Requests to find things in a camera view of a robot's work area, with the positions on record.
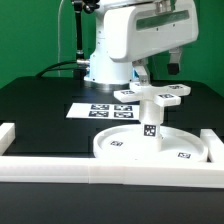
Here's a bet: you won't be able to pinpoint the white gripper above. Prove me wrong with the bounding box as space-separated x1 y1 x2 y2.
104 0 198 84

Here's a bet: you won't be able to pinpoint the white cross-shaped table base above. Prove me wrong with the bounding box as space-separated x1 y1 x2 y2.
114 82 191 107

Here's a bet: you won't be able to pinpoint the white round table top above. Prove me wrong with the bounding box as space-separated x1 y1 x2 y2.
93 124 208 162

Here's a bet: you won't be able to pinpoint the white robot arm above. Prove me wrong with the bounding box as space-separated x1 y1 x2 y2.
85 0 198 89

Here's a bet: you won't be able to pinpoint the white sheet with markers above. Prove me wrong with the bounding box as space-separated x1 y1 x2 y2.
66 103 139 120

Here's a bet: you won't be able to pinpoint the black cables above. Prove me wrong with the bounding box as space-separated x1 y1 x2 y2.
35 60 88 78

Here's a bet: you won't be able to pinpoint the white thin cable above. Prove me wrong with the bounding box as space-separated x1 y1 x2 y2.
57 0 66 78

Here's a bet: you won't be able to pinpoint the white U-shaped boundary frame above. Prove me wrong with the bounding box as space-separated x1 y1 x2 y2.
0 123 224 188

